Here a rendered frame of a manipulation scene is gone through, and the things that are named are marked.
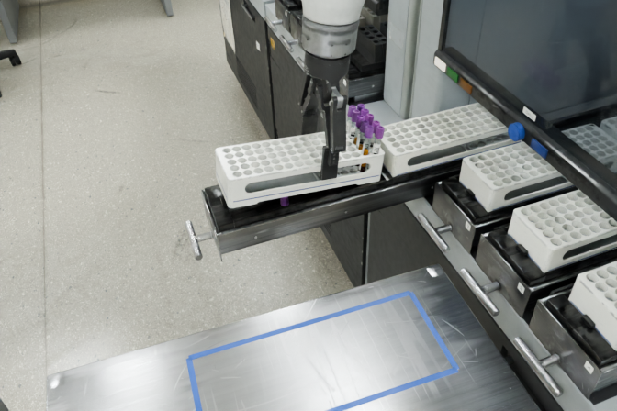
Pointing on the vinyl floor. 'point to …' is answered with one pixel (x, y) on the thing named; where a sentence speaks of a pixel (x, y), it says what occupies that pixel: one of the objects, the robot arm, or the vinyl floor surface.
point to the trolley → (315, 360)
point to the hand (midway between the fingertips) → (318, 151)
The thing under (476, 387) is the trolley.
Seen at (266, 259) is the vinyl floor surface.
